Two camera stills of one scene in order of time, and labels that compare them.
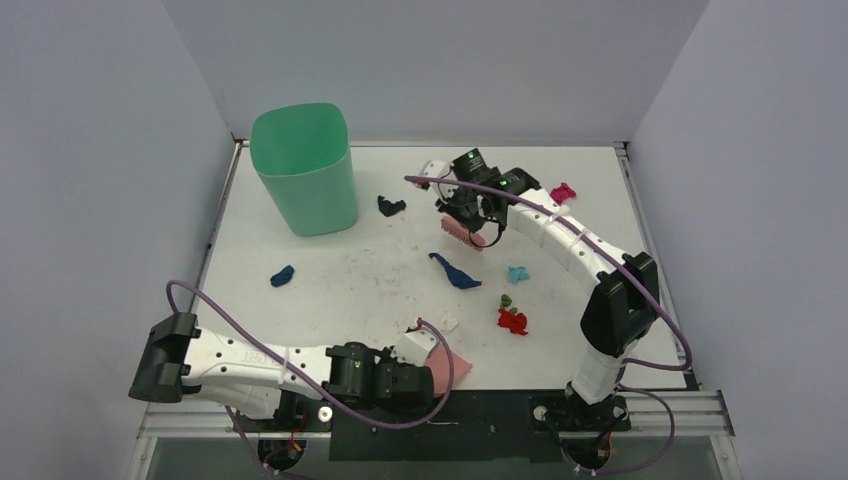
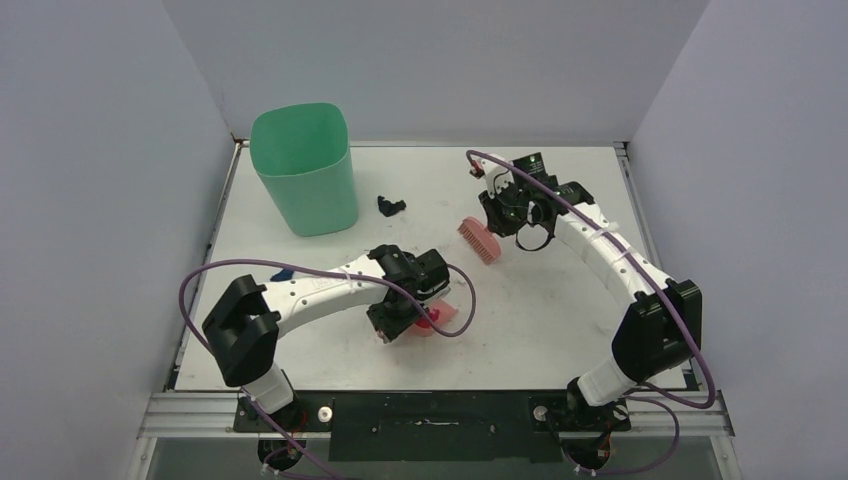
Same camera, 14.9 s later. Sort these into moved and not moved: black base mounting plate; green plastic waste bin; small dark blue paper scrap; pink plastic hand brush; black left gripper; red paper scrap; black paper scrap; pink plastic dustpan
Moved: pink plastic hand brush; black left gripper; red paper scrap; pink plastic dustpan
Not moved: green plastic waste bin; small dark blue paper scrap; black paper scrap; black base mounting plate
